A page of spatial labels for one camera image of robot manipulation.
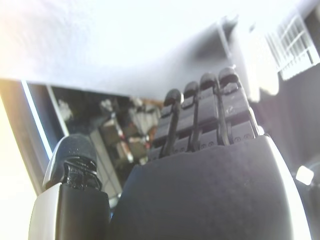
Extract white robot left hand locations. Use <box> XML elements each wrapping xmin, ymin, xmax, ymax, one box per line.
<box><xmin>27</xmin><ymin>66</ymin><xmax>312</xmax><ymax>240</ymax></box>

